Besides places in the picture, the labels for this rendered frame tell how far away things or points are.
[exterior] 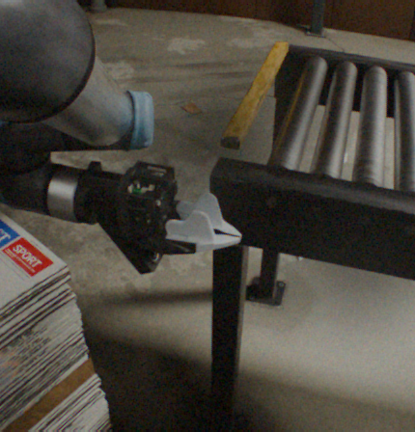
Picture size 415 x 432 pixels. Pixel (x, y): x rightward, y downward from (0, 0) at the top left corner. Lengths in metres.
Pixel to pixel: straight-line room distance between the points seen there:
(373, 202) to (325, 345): 0.88
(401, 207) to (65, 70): 0.51
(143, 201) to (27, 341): 0.22
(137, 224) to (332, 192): 0.26
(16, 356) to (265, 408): 0.90
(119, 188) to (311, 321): 1.04
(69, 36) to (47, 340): 0.40
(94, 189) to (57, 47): 0.38
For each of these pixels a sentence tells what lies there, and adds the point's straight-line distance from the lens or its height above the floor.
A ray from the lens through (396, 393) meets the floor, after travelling 1.48.
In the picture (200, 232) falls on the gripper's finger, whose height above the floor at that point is 0.79.
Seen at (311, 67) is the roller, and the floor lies 0.80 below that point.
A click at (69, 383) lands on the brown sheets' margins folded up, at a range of 0.69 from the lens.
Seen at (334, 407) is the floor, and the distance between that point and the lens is 1.41.
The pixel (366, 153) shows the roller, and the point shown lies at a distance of 0.79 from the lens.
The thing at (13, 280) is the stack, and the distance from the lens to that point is 0.55.
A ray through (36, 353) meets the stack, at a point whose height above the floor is 0.72.
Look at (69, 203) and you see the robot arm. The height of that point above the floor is 0.80.
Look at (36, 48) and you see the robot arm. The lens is 0.28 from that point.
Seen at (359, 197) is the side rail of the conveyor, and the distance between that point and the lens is 0.70.
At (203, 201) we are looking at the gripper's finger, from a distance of 0.64.
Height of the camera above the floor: 1.21
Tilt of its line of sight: 40 degrees down
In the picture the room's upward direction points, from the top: straight up
